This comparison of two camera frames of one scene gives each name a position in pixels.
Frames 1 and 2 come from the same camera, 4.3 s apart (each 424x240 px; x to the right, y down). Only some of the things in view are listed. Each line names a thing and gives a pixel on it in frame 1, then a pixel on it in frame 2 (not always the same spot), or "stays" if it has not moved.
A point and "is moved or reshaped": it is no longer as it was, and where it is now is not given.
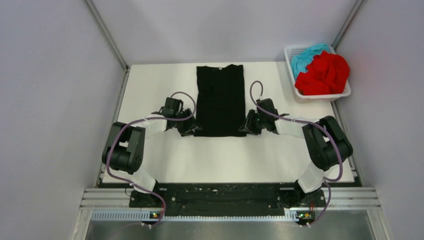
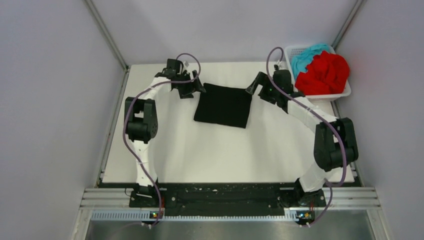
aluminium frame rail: (119, 199) stays
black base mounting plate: (230, 199) stays
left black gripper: (191, 124) to (193, 86)
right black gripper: (248, 126) to (261, 79)
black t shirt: (220, 105) is moved or reshaped
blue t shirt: (300, 62) stays
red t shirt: (327, 75) stays
